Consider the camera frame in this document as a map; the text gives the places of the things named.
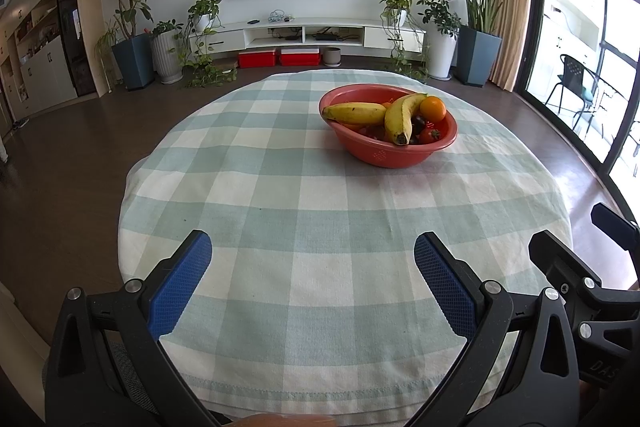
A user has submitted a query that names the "trailing pothos plant left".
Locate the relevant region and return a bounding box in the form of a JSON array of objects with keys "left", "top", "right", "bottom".
[{"left": 175, "top": 0, "right": 238, "bottom": 88}]

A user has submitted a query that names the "long banana cut tip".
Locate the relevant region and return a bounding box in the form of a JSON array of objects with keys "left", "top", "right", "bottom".
[{"left": 384, "top": 93, "right": 426, "bottom": 146}]

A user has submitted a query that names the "curved yellow banana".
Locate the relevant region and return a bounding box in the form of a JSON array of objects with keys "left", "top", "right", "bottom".
[{"left": 321, "top": 102, "right": 386, "bottom": 126}]

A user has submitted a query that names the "checkered green white tablecloth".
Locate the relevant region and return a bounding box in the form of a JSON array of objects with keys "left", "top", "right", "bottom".
[{"left": 118, "top": 69, "right": 572, "bottom": 426}]

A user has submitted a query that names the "person's left hand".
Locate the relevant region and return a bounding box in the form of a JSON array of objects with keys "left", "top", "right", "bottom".
[{"left": 231, "top": 414, "right": 336, "bottom": 427}]

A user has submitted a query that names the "red tomato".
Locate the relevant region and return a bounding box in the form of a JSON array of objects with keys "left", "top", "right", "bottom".
[{"left": 418, "top": 128, "right": 442, "bottom": 144}]

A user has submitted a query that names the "tall plant blue pot left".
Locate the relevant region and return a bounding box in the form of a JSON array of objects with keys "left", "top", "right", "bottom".
[{"left": 112, "top": 0, "right": 153, "bottom": 91}]

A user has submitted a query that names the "white cabinet wall unit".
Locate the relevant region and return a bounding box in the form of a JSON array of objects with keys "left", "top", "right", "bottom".
[{"left": 1, "top": 0, "right": 77, "bottom": 120}]

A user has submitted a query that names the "plant in white tall pot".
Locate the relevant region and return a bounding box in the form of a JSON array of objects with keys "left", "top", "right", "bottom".
[{"left": 418, "top": 0, "right": 461, "bottom": 81}]

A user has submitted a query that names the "white tv console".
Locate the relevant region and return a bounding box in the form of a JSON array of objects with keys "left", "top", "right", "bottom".
[{"left": 188, "top": 17, "right": 429, "bottom": 56}]

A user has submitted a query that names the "trailing plant on console right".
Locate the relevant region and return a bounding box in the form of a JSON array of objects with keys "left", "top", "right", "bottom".
[{"left": 380, "top": 0, "right": 427, "bottom": 82}]

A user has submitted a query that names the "red storage box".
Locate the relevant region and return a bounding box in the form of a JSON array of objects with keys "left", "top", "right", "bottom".
[
  {"left": 238, "top": 48, "right": 278, "bottom": 68},
  {"left": 279, "top": 48, "right": 321, "bottom": 67}
]

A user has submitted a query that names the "left red storage box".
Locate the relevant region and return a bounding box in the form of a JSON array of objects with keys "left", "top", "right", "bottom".
[{"left": 238, "top": 48, "right": 278, "bottom": 68}]

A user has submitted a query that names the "black balcony chair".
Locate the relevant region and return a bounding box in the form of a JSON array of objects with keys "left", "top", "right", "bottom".
[{"left": 544, "top": 53, "right": 623, "bottom": 131}]

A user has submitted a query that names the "plant in white ribbed pot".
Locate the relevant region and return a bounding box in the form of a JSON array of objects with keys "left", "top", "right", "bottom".
[{"left": 151, "top": 20, "right": 182, "bottom": 84}]

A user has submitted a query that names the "right red storage box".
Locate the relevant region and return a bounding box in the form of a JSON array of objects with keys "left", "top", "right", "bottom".
[{"left": 279, "top": 48, "right": 321, "bottom": 67}]

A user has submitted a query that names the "dark plum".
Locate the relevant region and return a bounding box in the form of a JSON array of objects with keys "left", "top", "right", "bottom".
[{"left": 411, "top": 116, "right": 425, "bottom": 134}]

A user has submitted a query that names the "smooth orange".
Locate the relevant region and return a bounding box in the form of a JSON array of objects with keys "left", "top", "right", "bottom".
[{"left": 419, "top": 95, "right": 448, "bottom": 122}]

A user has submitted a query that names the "red plastic colander bowl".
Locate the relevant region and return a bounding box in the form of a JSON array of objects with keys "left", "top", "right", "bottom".
[{"left": 319, "top": 83, "right": 458, "bottom": 169}]

